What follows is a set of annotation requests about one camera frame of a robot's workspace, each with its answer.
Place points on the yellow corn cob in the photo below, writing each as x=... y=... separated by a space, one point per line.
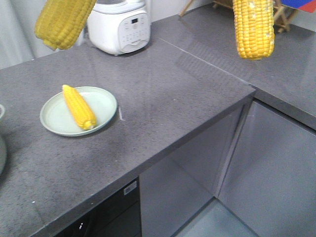
x=254 y=28
x=82 y=114
x=61 y=21

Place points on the light green plate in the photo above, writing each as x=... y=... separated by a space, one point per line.
x=56 y=117

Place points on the black disinfection cabinet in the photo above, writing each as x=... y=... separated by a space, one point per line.
x=117 y=216

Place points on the green electric cooking pot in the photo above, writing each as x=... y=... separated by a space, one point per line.
x=3 y=148

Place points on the grey curtain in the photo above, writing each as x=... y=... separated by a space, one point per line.
x=18 y=42

